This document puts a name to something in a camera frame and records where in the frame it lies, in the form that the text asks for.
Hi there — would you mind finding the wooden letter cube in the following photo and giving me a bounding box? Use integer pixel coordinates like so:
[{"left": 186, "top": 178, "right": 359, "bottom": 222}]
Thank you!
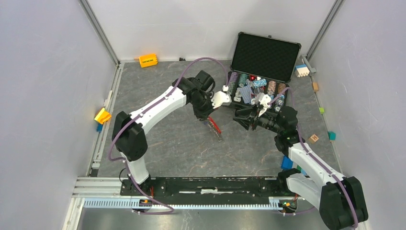
[{"left": 308, "top": 134, "right": 319, "bottom": 144}]

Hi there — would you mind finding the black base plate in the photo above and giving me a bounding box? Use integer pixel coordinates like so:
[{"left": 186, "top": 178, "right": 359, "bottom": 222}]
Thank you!
[{"left": 140, "top": 176, "right": 299, "bottom": 205}]

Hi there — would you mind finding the yellow orange block left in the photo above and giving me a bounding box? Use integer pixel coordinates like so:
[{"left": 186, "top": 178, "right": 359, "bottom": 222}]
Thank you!
[{"left": 94, "top": 107, "right": 112, "bottom": 125}]

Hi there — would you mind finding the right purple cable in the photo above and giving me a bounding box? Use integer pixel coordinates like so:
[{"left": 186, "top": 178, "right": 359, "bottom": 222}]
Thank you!
[{"left": 268, "top": 87, "right": 359, "bottom": 230}]

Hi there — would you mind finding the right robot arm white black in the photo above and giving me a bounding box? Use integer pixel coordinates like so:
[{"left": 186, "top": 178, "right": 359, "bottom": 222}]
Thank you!
[{"left": 233, "top": 105, "right": 369, "bottom": 230}]

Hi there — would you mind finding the blue small block left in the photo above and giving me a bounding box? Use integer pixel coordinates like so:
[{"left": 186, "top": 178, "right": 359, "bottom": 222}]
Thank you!
[{"left": 96, "top": 124, "right": 103, "bottom": 133}]

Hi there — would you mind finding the white toothed cable rail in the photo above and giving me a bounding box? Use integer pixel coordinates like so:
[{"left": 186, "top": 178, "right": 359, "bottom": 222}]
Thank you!
[{"left": 83, "top": 198, "right": 282, "bottom": 211}]

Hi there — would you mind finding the white blue toy block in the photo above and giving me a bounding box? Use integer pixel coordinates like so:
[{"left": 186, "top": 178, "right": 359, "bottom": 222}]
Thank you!
[{"left": 294, "top": 64, "right": 310, "bottom": 77}]

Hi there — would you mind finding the red handled keyring tool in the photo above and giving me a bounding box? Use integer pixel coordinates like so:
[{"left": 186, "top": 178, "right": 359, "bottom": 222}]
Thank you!
[{"left": 203, "top": 116, "right": 223, "bottom": 141}]

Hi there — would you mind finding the blue green white brick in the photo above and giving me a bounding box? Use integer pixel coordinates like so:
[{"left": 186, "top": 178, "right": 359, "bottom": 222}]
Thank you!
[{"left": 281, "top": 156, "right": 307, "bottom": 175}]

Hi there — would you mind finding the purple cable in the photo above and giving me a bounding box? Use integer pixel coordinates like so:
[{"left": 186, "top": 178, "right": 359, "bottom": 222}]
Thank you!
[
  {"left": 107, "top": 57, "right": 230, "bottom": 216},
  {"left": 268, "top": 87, "right": 359, "bottom": 230}
]

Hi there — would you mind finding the orange yellow toy block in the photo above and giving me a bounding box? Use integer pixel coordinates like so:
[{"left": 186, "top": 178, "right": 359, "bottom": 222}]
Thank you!
[{"left": 138, "top": 54, "right": 158, "bottom": 68}]

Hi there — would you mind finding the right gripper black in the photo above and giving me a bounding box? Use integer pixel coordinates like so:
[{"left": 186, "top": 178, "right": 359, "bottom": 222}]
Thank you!
[{"left": 233, "top": 103, "right": 282, "bottom": 134}]

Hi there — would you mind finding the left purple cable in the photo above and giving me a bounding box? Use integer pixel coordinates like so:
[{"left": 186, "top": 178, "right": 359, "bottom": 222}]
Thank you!
[{"left": 107, "top": 57, "right": 230, "bottom": 216}]

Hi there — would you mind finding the teal small cube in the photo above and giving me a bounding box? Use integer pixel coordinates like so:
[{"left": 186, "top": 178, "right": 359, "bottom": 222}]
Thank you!
[{"left": 327, "top": 131, "right": 336, "bottom": 141}]

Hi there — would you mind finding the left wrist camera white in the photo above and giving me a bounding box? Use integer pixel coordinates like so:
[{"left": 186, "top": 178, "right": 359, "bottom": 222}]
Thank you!
[{"left": 211, "top": 85, "right": 232, "bottom": 109}]

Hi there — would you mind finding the black poker chip case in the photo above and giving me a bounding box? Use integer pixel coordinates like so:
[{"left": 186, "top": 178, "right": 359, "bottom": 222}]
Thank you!
[{"left": 228, "top": 32, "right": 302, "bottom": 109}]

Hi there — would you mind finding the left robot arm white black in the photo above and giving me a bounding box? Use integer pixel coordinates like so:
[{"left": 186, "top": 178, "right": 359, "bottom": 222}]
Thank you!
[{"left": 112, "top": 70, "right": 215, "bottom": 195}]

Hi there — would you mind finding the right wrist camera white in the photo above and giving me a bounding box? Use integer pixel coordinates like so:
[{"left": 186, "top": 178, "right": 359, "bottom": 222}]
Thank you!
[{"left": 255, "top": 92, "right": 272, "bottom": 117}]

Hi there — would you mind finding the small wooden cube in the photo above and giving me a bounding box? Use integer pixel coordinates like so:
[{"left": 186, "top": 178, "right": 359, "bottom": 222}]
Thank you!
[{"left": 312, "top": 82, "right": 319, "bottom": 92}]

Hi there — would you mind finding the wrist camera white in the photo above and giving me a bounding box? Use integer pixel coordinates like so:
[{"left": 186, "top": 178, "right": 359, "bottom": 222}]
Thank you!
[
  {"left": 255, "top": 92, "right": 272, "bottom": 117},
  {"left": 211, "top": 85, "right": 232, "bottom": 109}
]

